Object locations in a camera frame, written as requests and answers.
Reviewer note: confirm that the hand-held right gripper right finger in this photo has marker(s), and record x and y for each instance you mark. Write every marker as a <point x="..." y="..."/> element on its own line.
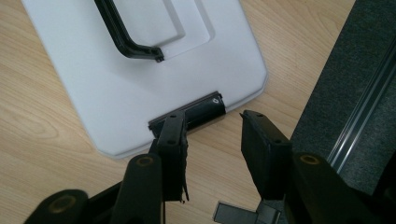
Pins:
<point x="264" y="155"/>

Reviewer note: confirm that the white plastic lid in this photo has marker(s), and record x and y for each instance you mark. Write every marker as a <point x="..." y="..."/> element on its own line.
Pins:
<point x="102" y="93"/>

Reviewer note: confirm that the aluminium rail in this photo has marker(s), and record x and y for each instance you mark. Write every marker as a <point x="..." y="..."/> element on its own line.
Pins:
<point x="362" y="107"/>

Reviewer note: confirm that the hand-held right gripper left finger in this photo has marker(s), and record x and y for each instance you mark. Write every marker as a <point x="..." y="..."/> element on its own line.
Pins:
<point x="173" y="161"/>

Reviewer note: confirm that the black case latch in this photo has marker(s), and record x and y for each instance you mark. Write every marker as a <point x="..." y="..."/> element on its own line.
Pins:
<point x="204" y="110"/>

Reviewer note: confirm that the small grey metal bracket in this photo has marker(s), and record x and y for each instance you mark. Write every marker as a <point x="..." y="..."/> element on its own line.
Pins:
<point x="230" y="214"/>

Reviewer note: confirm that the dark grey felt partition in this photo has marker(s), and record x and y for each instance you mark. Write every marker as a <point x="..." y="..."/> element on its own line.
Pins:
<point x="342" y="77"/>

